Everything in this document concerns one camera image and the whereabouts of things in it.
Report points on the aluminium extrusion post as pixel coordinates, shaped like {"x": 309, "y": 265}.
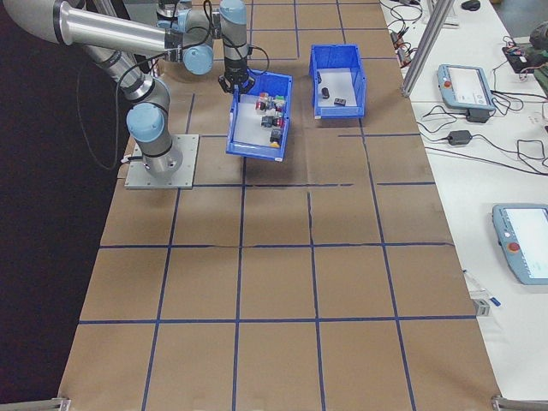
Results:
{"x": 424, "y": 47}

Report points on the grey orange connector hub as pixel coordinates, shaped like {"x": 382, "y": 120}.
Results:
{"x": 396, "y": 37}
{"x": 405, "y": 55}

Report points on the green switch block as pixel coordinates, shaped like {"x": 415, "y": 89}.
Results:
{"x": 279, "y": 101}

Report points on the light blue teach pendant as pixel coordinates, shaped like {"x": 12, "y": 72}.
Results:
{"x": 524, "y": 244}
{"x": 464, "y": 85}

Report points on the red cap black push button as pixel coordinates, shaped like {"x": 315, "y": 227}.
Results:
{"x": 280, "y": 123}

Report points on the small assorted parts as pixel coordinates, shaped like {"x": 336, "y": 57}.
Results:
{"x": 250, "y": 126}

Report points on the yellow head push button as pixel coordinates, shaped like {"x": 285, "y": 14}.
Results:
{"x": 275, "y": 138}

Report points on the white foam bin liner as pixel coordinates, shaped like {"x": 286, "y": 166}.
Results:
{"x": 336, "y": 83}

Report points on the blue plastic capacitor bin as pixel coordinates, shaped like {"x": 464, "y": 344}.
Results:
{"x": 338, "y": 112}

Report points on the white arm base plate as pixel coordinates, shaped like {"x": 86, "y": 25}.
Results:
{"x": 188, "y": 171}

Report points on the black adapter box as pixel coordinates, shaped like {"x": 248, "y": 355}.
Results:
{"x": 477, "y": 116}

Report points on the small white blue box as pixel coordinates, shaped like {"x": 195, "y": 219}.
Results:
{"x": 483, "y": 305}

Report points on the blue plastic push-button bin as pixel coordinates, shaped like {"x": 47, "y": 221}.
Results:
{"x": 252, "y": 150}

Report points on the white orange push button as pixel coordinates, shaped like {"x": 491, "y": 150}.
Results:
{"x": 262, "y": 101}

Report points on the aluminium corner bar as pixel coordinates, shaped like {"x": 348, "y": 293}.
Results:
{"x": 518, "y": 403}
{"x": 38, "y": 404}

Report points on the black power adapter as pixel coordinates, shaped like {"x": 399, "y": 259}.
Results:
{"x": 460, "y": 137}

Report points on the black computer mouse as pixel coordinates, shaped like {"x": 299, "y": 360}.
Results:
{"x": 471, "y": 4}

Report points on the black frame cover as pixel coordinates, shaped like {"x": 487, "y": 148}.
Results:
{"x": 38, "y": 214}

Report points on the white side desk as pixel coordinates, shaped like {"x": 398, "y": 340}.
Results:
{"x": 471, "y": 192}

